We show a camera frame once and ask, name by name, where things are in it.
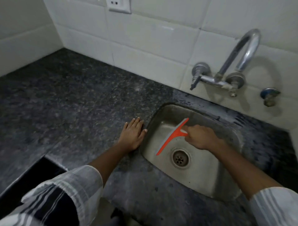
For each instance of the person's right hand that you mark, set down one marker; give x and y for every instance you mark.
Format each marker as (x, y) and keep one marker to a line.
(202, 138)

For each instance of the person's left hand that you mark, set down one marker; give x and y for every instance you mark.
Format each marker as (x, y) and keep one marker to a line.
(132, 137)

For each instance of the person's right fingers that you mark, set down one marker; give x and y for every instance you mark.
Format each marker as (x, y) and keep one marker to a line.
(191, 132)

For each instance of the person's left thumb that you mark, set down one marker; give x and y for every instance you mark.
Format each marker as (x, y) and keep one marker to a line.
(144, 133)

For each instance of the person's left little finger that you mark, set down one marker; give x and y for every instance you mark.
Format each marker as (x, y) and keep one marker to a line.
(126, 127)

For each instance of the orange squeegee with grey blade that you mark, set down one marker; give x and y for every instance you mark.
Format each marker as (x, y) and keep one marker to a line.
(173, 137)

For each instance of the person's left forearm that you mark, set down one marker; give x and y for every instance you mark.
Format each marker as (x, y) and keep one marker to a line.
(108, 160)

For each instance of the person's right forearm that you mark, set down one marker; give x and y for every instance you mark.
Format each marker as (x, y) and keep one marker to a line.
(246, 171)

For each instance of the round metal sink drain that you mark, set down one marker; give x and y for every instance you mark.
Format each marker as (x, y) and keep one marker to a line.
(181, 157)

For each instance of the stainless steel sink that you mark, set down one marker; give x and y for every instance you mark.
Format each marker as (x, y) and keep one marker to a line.
(209, 177)

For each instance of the white striped shirt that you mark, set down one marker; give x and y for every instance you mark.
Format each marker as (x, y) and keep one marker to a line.
(60, 198)

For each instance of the chrome wall faucet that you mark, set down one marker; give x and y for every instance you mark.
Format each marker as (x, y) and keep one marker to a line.
(232, 58)

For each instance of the metal wall valve blue cap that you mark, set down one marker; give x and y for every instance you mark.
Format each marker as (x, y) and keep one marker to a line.
(269, 94)

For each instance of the white wall socket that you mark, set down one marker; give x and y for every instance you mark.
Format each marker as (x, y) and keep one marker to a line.
(118, 5)

